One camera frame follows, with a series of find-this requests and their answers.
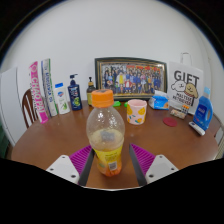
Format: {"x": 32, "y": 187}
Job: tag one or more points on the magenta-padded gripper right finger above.
{"x": 148, "y": 164}

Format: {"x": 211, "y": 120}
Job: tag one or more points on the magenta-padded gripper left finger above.
{"x": 74, "y": 162}

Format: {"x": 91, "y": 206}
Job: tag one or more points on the orange-capped clear drink bottle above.
{"x": 105, "y": 132}

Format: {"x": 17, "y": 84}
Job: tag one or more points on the flat round red coaster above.
{"x": 170, "y": 121}

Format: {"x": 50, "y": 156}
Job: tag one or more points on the pink cup with orange print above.
{"x": 136, "y": 112}

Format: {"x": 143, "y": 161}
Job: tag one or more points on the small pack of vials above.
{"x": 180, "y": 112}

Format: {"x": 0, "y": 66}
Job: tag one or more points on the blue tissue pack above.
{"x": 159, "y": 101}

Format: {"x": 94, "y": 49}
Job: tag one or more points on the white shampoo bottle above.
{"x": 62, "y": 99}

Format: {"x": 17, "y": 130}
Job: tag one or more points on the green small object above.
{"x": 116, "y": 103}

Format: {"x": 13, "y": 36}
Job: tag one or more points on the dark blue pump bottle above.
{"x": 74, "y": 93}

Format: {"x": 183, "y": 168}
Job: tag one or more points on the brown wooden chair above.
{"x": 29, "y": 107}

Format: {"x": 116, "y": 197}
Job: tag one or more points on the amber pump bottle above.
{"x": 90, "y": 92}

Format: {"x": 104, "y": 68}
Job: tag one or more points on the blue detergent bottle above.
{"x": 203, "y": 110}

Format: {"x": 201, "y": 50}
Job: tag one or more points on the pink long box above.
{"x": 38, "y": 93}

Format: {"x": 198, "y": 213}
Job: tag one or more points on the white green long box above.
{"x": 49, "y": 87}

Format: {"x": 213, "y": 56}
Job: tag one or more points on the white paper gift bag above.
{"x": 185, "y": 86}

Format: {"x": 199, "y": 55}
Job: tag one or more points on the framed group photo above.
{"x": 130, "y": 78}

